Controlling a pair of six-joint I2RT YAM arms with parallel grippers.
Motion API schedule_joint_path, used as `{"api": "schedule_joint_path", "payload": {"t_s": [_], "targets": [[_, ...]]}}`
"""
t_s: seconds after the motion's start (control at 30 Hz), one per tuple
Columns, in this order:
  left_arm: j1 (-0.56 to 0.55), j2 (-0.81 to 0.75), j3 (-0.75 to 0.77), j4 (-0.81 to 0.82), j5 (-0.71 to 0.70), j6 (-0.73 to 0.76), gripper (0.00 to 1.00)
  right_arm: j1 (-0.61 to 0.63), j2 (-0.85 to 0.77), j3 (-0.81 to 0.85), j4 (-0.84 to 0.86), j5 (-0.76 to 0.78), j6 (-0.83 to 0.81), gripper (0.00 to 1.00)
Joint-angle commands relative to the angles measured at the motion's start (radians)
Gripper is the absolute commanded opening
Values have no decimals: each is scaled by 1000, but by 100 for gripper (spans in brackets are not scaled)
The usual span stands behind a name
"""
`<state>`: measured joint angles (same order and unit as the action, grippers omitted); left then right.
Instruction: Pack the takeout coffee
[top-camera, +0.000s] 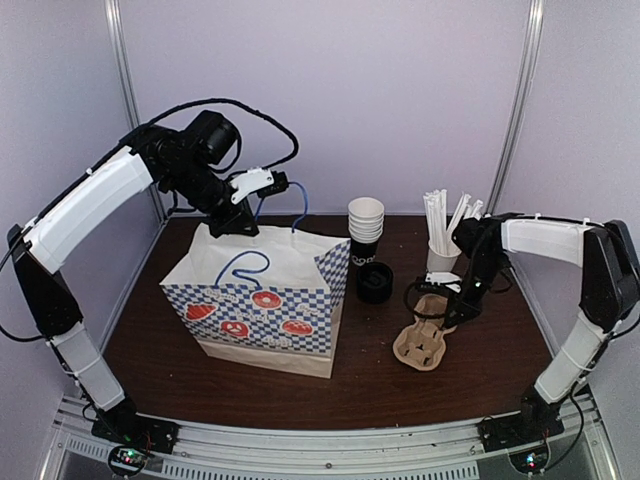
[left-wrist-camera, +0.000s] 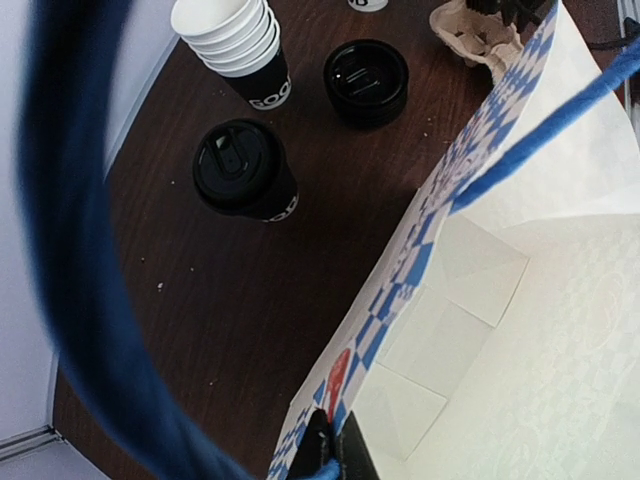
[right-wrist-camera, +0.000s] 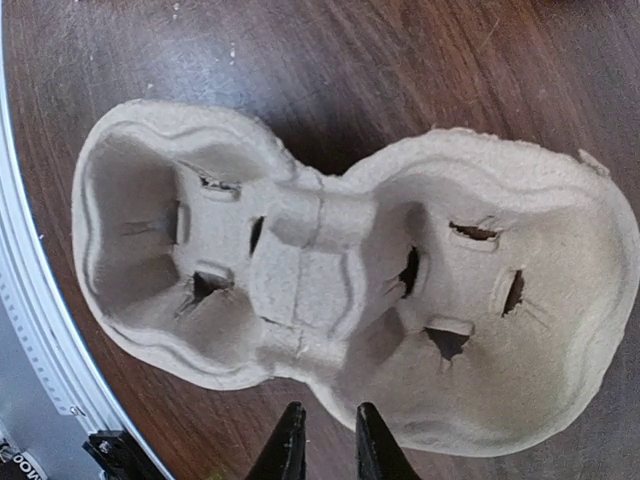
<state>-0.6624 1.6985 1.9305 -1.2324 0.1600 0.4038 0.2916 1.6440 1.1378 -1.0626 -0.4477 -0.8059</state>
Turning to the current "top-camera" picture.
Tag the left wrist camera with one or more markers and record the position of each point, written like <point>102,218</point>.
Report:
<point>260,181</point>

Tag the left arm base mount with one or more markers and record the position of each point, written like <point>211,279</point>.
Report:
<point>122,424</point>

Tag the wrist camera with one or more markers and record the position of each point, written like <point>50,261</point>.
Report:
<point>260,181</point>
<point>437,281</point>

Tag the bundle of white straws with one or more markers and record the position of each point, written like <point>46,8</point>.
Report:
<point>441,224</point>

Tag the blue checkered paper bag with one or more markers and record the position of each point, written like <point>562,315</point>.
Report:
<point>272,301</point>

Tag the left aluminium post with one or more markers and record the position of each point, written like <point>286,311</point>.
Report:
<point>117,38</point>

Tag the aluminium post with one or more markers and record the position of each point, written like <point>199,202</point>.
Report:
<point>117,38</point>
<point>527,69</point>

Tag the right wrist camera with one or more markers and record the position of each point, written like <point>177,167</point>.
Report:
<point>437,281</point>

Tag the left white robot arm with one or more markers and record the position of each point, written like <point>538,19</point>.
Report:
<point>40,249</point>

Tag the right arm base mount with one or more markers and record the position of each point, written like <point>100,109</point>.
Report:
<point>534,422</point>

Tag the white cup holding straws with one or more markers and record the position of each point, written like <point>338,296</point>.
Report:
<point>441,262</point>

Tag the stack of paper cups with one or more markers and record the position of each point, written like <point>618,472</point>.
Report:
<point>365,224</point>

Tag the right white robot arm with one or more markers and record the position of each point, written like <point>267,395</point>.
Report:
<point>607,257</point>

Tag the stack of black lids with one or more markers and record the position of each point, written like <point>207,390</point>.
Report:
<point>374,283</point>

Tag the cardboard cup carrier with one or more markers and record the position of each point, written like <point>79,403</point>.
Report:
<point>422,345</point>

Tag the aluminium front rail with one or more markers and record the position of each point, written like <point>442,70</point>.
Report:
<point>452,450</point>

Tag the right aluminium post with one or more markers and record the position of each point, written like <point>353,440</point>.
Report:
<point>527,69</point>

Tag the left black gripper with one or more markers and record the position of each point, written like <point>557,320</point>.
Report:
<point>233,222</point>

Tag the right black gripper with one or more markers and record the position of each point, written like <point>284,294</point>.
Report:
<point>465,305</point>

